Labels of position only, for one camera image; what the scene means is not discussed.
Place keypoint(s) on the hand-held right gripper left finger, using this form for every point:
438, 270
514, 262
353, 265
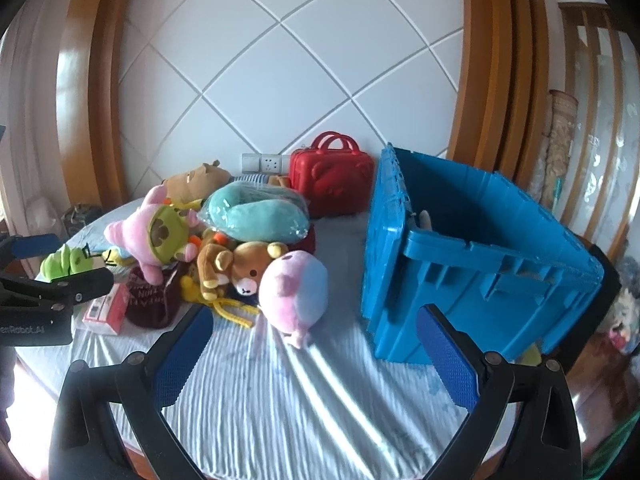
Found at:
182, 355

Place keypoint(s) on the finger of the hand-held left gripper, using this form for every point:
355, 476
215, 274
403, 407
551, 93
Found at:
35, 245
75, 285

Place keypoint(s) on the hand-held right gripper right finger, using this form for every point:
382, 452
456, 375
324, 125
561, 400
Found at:
447, 360

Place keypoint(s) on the blue plastic storage crate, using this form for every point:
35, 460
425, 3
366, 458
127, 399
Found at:
475, 310

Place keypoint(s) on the green frog plush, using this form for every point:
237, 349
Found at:
62, 262

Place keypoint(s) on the pink and white box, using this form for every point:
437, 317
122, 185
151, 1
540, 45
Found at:
107, 310

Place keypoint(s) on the yellow small plush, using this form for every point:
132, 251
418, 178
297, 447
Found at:
117, 257

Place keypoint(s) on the dark maroon plush pouch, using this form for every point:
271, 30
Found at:
150, 305

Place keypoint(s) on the pink pig plush green hood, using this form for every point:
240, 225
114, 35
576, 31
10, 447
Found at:
135, 230

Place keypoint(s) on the yellow-green soft item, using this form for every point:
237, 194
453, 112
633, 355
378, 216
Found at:
531, 355

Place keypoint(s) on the brown bear plush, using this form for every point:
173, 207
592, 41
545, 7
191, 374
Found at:
245, 265

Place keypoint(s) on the large pink and blue plush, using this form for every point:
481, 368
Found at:
295, 285

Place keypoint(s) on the teal neck pillow in bag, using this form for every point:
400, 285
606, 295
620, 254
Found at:
250, 215

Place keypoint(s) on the brown capybara plush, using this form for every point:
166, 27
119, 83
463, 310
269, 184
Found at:
195, 180

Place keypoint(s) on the pile of colourful clothes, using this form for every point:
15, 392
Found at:
625, 310

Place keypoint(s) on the green cloth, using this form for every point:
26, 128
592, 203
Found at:
615, 450

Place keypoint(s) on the red toy suitcase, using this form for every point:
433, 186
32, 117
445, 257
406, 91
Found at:
332, 180

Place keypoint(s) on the rolled patterned rug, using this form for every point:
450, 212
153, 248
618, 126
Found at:
562, 130

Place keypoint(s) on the wood-framed white padded headboard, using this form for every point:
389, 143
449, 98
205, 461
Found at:
300, 60

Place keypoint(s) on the wooden slatted glass partition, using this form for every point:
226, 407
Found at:
607, 25

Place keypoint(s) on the white wall switch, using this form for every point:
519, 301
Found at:
251, 161

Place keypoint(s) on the white wall socket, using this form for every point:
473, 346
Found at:
274, 162

